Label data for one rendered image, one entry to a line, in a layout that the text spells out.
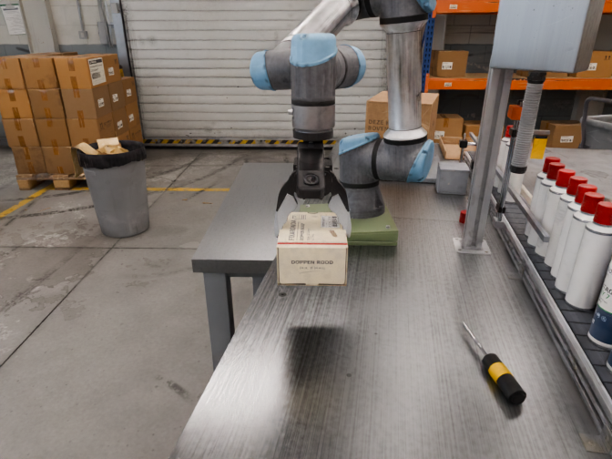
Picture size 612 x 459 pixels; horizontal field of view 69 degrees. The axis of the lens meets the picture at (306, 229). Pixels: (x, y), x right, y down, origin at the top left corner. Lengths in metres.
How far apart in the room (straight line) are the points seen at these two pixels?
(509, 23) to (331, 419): 0.84
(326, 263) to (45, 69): 3.97
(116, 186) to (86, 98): 1.33
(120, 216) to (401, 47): 2.57
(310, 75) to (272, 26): 4.71
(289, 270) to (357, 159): 0.56
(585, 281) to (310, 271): 0.51
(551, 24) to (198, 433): 0.96
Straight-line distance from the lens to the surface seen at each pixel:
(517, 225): 1.33
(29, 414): 2.16
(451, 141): 2.40
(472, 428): 0.76
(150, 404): 2.01
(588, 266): 0.96
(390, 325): 0.92
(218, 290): 1.23
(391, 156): 1.23
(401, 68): 1.19
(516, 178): 1.47
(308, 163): 0.75
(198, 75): 5.63
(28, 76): 4.62
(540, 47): 1.07
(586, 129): 3.75
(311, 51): 0.75
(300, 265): 0.78
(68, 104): 4.51
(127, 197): 3.33
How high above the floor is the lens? 1.36
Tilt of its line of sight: 24 degrees down
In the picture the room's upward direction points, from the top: straight up
